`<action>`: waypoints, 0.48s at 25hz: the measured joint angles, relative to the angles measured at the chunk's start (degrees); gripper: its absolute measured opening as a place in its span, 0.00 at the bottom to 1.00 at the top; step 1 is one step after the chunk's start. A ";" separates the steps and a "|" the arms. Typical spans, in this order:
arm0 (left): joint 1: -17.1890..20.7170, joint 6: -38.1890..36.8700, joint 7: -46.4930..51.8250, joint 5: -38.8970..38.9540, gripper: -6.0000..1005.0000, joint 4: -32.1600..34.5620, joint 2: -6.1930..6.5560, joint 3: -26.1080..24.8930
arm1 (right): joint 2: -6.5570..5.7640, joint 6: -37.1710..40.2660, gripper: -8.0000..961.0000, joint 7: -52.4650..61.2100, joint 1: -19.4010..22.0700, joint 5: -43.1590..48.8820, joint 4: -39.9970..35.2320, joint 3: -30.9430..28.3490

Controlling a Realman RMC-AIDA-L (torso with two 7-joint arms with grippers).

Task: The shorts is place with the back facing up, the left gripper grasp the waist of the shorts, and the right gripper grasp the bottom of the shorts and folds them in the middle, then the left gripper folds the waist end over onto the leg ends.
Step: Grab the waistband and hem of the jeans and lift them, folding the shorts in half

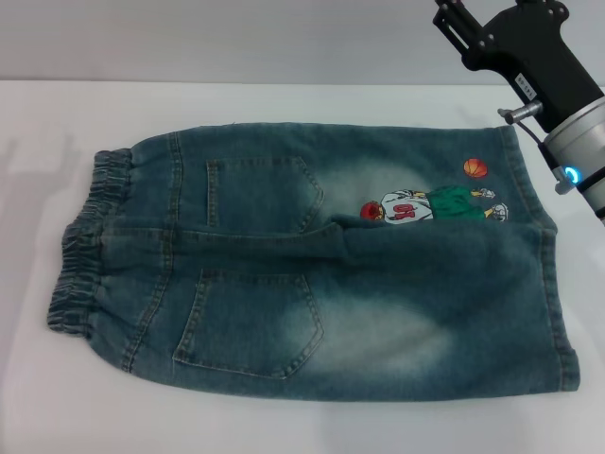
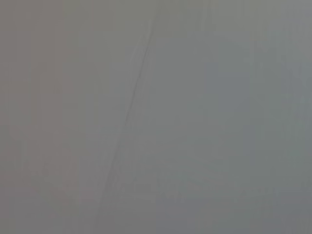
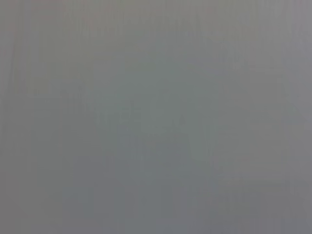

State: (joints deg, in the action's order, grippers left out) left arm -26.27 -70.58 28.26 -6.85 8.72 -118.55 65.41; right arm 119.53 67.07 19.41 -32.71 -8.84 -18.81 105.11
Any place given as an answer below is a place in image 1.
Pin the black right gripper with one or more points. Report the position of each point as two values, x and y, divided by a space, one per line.
543 61

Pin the blue denim shorts with cartoon print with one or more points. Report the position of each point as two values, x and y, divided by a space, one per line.
378 293

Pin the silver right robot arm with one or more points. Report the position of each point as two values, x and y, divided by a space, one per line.
586 142

